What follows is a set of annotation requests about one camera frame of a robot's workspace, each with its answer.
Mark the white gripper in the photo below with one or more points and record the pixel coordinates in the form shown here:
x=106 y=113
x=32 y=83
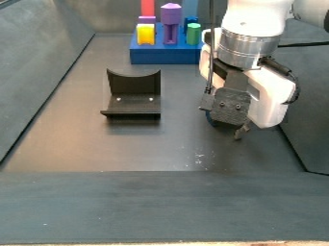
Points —
x=272 y=84

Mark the tall purple pentagon peg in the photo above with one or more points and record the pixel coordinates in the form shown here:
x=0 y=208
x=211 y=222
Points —
x=170 y=20

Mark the tall red rectangular block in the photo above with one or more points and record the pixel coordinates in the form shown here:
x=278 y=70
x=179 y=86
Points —
x=147 y=7

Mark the dark blue star peg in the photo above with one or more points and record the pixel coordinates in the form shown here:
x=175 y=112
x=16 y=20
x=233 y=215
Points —
x=187 y=20

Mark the black curved cradle stand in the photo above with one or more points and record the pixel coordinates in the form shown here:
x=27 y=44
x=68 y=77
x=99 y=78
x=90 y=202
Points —
x=135 y=95

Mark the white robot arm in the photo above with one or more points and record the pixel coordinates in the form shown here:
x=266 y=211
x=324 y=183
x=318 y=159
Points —
x=260 y=18

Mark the blue peg board base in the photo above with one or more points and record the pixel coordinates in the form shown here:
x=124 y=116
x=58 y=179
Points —
x=159 y=53

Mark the blue cylinder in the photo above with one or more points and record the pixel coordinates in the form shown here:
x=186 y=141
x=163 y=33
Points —
x=209 y=118

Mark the small purple square block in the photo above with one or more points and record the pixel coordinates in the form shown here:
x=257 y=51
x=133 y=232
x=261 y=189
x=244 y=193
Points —
x=146 y=19

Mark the green hexagon peg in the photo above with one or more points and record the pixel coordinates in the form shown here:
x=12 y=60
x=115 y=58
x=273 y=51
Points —
x=193 y=33

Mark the yellow notched block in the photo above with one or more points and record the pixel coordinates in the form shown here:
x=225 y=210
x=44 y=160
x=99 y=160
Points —
x=146 y=34

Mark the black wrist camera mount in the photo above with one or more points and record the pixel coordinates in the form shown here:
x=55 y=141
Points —
x=229 y=101

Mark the tall light blue block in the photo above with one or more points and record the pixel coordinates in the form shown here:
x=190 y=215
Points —
x=189 y=8

